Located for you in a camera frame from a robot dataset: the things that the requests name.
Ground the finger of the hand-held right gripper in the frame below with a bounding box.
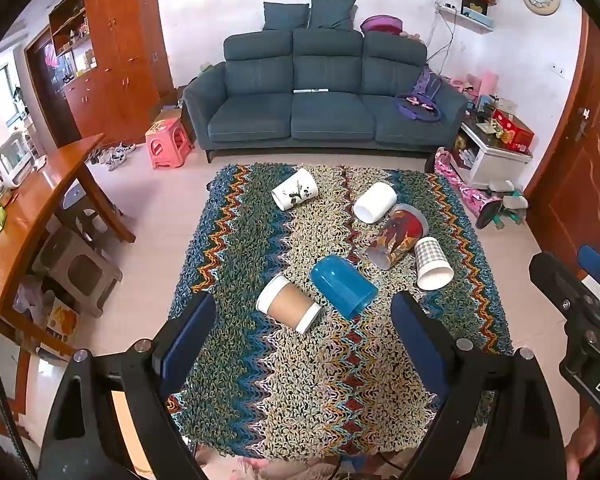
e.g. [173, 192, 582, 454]
[577, 245, 600, 283]
[529, 252, 600, 328]

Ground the pile of shoes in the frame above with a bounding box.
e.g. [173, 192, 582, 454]
[87, 142, 137, 172]

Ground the dark plastic stool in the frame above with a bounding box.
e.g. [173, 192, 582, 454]
[59, 182, 112, 242]

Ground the dark teal sofa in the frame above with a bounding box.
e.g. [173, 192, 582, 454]
[182, 29, 469, 164]

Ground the grey plastic stool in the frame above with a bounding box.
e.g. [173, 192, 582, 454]
[32, 227, 124, 319]

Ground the wall shelf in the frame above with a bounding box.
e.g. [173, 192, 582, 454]
[439, 0, 499, 34]

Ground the plain white cup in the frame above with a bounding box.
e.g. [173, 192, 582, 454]
[353, 182, 398, 223]

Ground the blue plastic cup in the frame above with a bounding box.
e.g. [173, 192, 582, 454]
[310, 254, 379, 321]

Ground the wooden dining table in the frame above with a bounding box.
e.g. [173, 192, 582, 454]
[0, 133, 137, 346]

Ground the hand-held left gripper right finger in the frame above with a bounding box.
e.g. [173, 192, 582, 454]
[390, 290, 569, 480]

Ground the colourful zigzag woven rug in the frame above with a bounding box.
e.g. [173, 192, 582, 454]
[167, 162, 514, 462]

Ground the white countertop appliance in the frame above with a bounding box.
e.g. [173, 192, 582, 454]
[0, 134, 36, 187]

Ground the cardboard box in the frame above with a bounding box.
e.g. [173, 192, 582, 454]
[152, 104, 184, 127]

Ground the checkered paper cup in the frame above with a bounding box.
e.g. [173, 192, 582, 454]
[413, 236, 455, 291]

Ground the red box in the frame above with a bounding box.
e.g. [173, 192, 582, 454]
[492, 108, 536, 154]

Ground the white side table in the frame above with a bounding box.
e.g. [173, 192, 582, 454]
[454, 115, 534, 192]

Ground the white panda print cup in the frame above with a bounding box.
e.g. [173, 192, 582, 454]
[271, 167, 319, 211]

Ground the brown paper cup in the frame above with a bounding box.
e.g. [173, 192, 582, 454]
[255, 274, 323, 334]

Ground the red patterned cup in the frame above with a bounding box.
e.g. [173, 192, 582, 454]
[362, 203, 430, 269]

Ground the person's right hand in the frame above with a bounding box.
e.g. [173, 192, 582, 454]
[564, 407, 600, 480]

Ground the dark teal cushion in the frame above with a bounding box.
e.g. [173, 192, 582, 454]
[262, 1, 311, 32]
[308, 0, 357, 31]

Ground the pink scooter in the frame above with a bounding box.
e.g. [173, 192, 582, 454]
[434, 147, 504, 229]

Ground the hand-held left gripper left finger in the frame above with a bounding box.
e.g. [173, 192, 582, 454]
[37, 291, 217, 480]

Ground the wooden wall cabinet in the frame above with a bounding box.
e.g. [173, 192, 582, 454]
[24, 0, 177, 150]

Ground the wooden door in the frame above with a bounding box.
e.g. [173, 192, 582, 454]
[524, 10, 600, 273]

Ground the pink plastic stool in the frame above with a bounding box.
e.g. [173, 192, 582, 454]
[145, 117, 195, 170]

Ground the purple backpack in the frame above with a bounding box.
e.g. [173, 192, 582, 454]
[394, 66, 444, 124]

